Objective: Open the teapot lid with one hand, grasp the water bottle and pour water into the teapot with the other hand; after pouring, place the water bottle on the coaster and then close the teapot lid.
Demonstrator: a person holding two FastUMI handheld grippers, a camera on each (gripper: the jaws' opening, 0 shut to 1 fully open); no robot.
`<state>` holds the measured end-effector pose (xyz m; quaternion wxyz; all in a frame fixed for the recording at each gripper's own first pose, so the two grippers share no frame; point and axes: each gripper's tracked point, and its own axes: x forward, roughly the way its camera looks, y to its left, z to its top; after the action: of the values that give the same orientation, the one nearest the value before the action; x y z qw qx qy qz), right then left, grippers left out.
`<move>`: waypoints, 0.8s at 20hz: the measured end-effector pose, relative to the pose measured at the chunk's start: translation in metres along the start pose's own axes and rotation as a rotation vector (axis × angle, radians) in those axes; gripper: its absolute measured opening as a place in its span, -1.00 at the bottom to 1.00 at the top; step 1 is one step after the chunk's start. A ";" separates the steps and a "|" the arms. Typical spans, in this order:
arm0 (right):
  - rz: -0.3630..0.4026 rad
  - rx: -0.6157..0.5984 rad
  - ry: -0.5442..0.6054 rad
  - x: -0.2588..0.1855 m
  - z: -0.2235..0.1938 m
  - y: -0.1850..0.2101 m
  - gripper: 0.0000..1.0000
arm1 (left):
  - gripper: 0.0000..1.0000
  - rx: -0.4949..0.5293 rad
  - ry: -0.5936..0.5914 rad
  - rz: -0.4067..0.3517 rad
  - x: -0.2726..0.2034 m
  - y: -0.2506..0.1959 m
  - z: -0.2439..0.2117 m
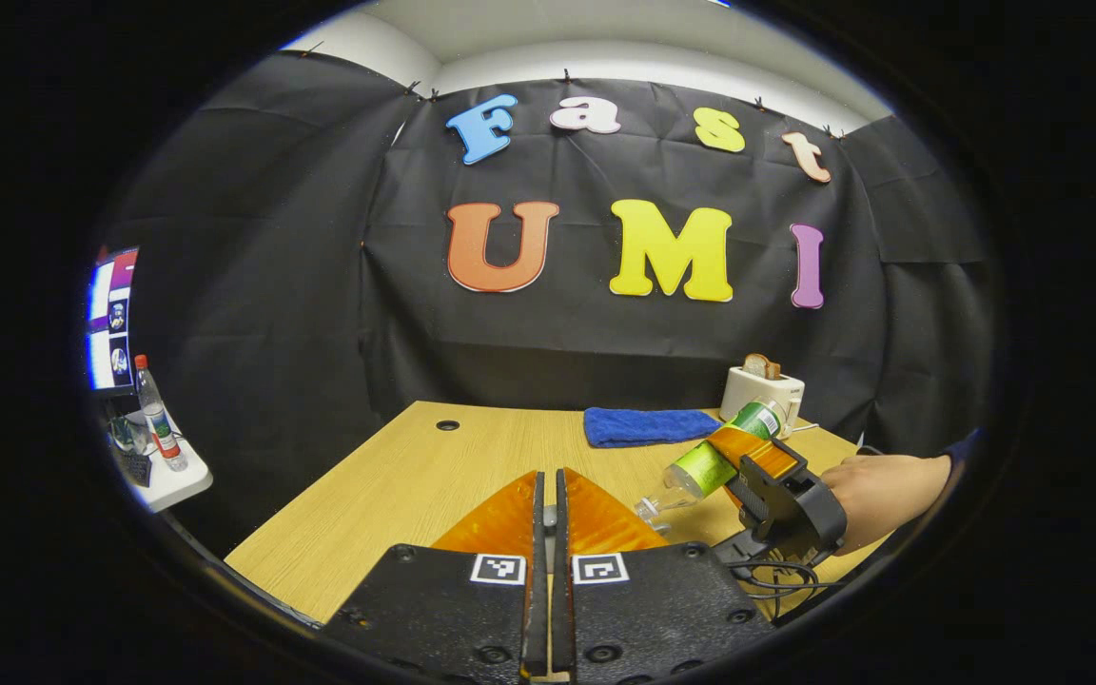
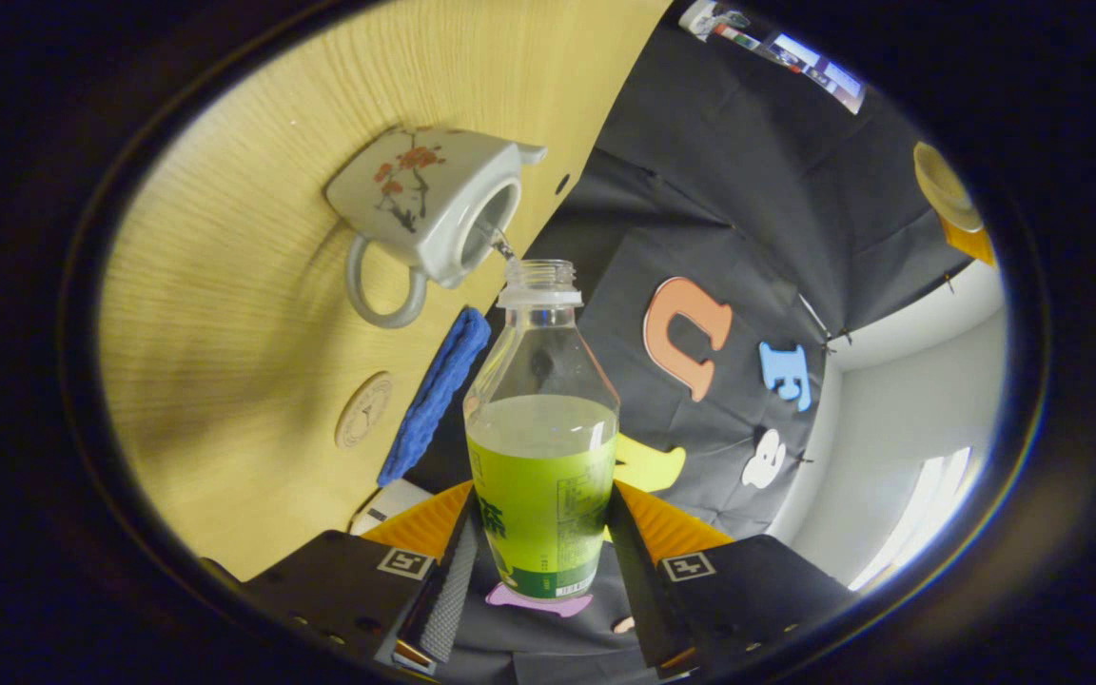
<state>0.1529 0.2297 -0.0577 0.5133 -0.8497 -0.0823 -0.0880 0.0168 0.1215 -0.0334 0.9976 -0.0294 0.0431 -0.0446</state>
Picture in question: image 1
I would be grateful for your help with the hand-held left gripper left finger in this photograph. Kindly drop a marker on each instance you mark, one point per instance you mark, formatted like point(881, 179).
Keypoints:
point(443, 609)

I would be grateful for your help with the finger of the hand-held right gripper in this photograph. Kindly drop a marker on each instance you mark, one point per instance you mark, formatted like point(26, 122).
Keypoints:
point(757, 452)

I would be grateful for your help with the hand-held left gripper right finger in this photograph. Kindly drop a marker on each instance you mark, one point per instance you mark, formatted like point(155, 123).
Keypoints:
point(653, 609)

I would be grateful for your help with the green label water bottle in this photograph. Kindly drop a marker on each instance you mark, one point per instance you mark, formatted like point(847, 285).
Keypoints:
point(700, 468)

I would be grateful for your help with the red cap plastic bottle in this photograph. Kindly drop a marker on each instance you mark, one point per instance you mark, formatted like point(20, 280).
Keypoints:
point(160, 419)

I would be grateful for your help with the white toaster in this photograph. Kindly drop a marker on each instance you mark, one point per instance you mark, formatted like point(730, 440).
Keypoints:
point(757, 395)

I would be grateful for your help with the brown bread slice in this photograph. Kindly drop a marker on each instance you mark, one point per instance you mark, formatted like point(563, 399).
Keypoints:
point(773, 369)

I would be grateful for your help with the light bread slice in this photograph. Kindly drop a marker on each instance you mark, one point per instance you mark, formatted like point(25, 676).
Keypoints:
point(755, 366)

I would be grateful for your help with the blue towel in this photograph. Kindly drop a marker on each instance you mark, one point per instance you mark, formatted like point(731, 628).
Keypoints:
point(648, 426)

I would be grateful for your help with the black backdrop cloth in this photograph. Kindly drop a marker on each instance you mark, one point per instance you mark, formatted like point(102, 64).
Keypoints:
point(557, 323)

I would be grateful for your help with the white side table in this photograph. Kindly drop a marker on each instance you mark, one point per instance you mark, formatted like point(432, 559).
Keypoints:
point(177, 480)

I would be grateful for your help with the clear glass item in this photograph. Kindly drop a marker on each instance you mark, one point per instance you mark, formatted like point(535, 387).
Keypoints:
point(129, 436)

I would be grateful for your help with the computer monitor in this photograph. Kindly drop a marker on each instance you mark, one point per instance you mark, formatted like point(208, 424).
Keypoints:
point(110, 319)

